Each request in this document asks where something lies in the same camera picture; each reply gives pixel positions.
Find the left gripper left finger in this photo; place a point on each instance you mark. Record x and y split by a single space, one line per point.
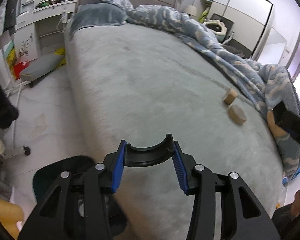
73 207

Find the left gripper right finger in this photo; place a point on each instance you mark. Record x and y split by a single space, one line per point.
221 201

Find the brown cardboard tube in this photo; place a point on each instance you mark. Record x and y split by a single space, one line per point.
230 96
237 115

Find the black curved plastic piece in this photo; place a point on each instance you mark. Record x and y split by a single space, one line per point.
150 156

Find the dark teal trash bin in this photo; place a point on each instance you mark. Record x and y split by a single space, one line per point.
46 176

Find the orange yellow curtain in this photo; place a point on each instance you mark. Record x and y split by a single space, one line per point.
10 215

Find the blue patterned fleece blanket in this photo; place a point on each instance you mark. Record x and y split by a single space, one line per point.
265 85

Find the black fuzzy garment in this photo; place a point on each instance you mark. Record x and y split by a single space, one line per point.
8 112

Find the black office chair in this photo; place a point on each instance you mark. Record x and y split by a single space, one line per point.
228 23

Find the cream cat bed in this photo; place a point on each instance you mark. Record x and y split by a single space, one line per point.
218 28

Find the red box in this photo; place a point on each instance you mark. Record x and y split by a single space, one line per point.
18 68

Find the white bedside lamp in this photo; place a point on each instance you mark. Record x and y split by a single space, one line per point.
191 10

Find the yellow bag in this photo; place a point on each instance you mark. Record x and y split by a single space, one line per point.
61 52

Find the white dressing table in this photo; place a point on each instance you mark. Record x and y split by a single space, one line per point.
35 21

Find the white power strip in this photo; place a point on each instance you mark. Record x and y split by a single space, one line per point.
64 17

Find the grey blue pillow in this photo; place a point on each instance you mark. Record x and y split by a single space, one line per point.
98 14

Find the white wardrobe with dark frame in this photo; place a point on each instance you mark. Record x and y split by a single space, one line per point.
251 22

